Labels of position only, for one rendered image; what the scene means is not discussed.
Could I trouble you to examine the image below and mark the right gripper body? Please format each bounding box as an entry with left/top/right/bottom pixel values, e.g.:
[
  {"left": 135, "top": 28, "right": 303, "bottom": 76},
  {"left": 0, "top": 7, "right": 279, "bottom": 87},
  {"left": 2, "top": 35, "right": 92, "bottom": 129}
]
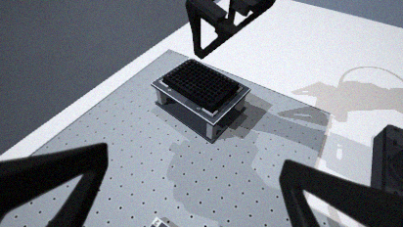
[{"left": 188, "top": 0, "right": 276, "bottom": 22}]

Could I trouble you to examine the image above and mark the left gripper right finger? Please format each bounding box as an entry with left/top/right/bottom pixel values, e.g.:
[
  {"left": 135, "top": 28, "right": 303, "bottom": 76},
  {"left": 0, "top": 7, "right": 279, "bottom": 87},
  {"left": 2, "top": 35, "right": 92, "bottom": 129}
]
[{"left": 279, "top": 159, "right": 403, "bottom": 227}]

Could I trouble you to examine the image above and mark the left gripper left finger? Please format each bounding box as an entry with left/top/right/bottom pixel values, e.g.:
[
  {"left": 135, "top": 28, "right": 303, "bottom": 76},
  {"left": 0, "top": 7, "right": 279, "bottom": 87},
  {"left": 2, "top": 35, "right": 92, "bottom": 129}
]
[{"left": 0, "top": 143, "right": 109, "bottom": 227}]

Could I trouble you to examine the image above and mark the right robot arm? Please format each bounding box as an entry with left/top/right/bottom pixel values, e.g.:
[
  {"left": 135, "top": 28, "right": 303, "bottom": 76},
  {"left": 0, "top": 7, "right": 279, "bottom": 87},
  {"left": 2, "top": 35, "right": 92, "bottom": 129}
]
[{"left": 381, "top": 124, "right": 403, "bottom": 197}]

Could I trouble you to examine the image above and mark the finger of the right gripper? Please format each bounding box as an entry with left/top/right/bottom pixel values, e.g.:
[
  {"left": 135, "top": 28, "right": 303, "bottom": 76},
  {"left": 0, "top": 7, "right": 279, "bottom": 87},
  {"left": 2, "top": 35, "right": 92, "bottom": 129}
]
[
  {"left": 185, "top": 0, "right": 240, "bottom": 60},
  {"left": 227, "top": 0, "right": 274, "bottom": 30}
]

